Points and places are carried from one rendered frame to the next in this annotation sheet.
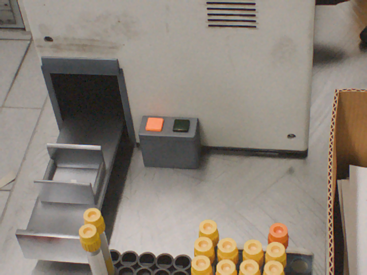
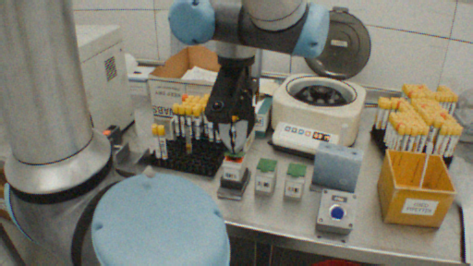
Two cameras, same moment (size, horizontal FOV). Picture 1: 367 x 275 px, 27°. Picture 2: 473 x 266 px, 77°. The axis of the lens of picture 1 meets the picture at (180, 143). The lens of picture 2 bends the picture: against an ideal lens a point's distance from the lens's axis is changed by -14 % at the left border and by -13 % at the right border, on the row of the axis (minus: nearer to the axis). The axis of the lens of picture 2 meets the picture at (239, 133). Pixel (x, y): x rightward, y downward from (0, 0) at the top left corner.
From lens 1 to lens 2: 0.78 m
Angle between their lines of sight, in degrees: 65
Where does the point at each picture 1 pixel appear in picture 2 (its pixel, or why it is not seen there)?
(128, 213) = not seen: hidden behind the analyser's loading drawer
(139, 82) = (96, 118)
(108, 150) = not seen: hidden behind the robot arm
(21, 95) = not seen: outside the picture
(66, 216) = (130, 159)
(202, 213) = (142, 142)
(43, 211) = (124, 164)
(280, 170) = (137, 126)
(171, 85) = (103, 114)
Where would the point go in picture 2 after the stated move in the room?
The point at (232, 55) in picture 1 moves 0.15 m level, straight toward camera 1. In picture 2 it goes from (114, 90) to (164, 92)
